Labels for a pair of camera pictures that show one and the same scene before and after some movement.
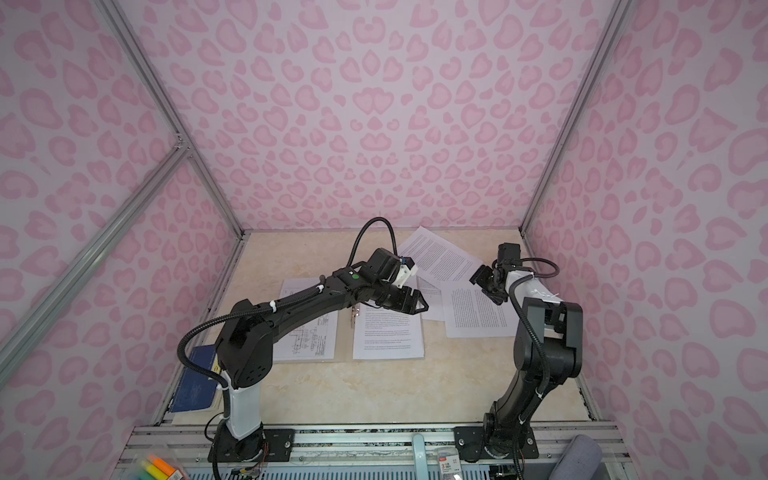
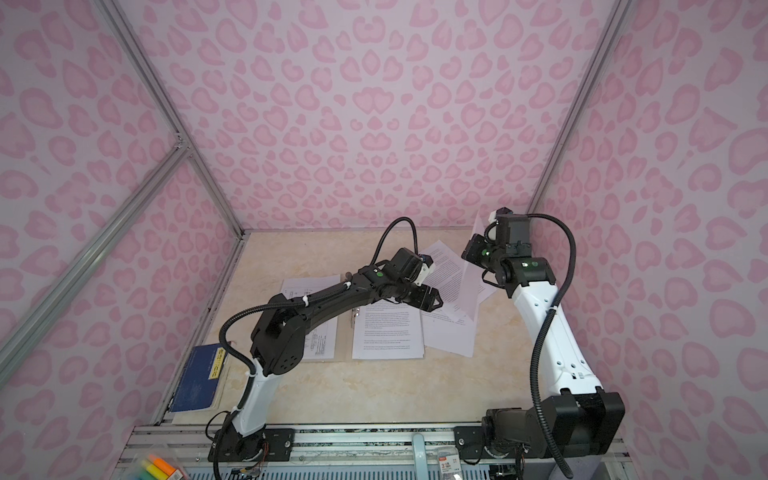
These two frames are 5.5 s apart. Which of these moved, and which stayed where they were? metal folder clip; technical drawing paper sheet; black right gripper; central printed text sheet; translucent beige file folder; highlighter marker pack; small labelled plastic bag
Moved: black right gripper; central printed text sheet
Stayed: small labelled plastic bag; technical drawing paper sheet; highlighter marker pack; translucent beige file folder; metal folder clip
